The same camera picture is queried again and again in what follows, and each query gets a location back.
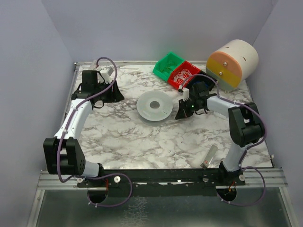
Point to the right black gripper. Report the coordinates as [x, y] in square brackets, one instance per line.
[187, 108]

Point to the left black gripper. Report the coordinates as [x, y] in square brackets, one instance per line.
[113, 92]

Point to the grey plastic cable spool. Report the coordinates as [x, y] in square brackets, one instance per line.
[154, 106]

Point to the black plastic bin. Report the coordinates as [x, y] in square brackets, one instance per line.
[208, 83]

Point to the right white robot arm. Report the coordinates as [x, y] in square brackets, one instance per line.
[245, 126]

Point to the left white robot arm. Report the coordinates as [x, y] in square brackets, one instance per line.
[63, 153]

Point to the clear protractor packet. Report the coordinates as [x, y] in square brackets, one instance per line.
[223, 114]

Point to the clear plastic tube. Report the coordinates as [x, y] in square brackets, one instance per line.
[93, 65]

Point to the red plastic bin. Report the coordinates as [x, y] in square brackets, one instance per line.
[181, 73]

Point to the green plastic bin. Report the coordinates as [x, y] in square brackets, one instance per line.
[166, 65]

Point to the small grey staples box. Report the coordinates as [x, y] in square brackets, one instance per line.
[209, 156]

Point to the large beige cylinder drum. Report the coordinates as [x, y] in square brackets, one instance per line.
[232, 64]

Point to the black mounting base bar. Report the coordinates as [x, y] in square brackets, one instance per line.
[162, 182]

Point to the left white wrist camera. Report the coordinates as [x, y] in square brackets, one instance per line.
[104, 74]

